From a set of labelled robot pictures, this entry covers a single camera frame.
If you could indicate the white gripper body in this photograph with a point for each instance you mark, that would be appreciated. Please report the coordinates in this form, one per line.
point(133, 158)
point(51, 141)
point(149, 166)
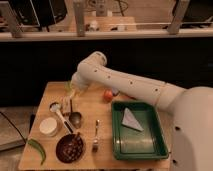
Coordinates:
point(78, 84)

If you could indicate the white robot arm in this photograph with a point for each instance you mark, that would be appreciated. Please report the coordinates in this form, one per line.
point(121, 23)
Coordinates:
point(192, 109)

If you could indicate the green translucent cup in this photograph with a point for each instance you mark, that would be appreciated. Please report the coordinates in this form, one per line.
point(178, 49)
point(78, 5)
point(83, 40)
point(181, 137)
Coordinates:
point(68, 86)

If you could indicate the metal cup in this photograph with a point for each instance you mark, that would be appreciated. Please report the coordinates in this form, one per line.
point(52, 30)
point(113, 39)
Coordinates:
point(75, 119)

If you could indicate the red orange tomato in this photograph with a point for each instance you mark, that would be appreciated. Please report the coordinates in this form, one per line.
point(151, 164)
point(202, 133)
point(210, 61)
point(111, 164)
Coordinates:
point(108, 95)

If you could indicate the blue block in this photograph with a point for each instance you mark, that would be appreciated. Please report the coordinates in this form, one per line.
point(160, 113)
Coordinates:
point(115, 92)

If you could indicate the wooden board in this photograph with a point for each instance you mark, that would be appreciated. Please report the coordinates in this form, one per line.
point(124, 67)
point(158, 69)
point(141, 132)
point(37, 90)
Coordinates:
point(92, 108)

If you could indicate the white round container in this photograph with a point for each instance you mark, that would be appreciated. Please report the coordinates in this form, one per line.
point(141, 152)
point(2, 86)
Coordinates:
point(48, 126)

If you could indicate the metal fork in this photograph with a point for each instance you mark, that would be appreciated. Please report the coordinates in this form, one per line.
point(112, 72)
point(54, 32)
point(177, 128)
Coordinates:
point(96, 139)

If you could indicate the grey folded cloth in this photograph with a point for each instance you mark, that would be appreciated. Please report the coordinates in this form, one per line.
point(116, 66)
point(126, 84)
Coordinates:
point(130, 121)

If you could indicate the dark brown bowl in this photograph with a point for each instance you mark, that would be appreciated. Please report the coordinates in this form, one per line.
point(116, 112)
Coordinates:
point(70, 148)

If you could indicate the green chili pepper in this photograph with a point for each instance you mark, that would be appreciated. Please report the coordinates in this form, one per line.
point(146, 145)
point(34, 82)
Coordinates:
point(37, 146)

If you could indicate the green plastic tray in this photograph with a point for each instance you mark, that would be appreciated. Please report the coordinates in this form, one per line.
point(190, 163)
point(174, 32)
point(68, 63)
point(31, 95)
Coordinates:
point(137, 133)

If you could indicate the white handled measuring spoon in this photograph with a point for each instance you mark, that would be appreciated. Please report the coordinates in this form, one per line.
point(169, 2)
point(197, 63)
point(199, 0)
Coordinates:
point(56, 108)

